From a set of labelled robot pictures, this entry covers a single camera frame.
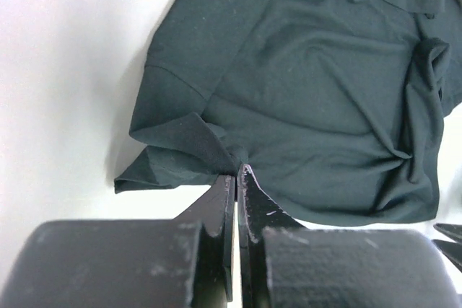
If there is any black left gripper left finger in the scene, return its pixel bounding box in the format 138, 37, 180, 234
174, 175, 235, 303

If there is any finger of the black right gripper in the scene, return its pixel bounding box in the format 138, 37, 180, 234
434, 223, 462, 242
433, 239, 462, 272

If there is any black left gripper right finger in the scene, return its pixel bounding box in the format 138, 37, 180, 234
235, 164, 302, 308

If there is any black t-shirt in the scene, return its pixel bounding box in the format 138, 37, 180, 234
114, 0, 461, 226

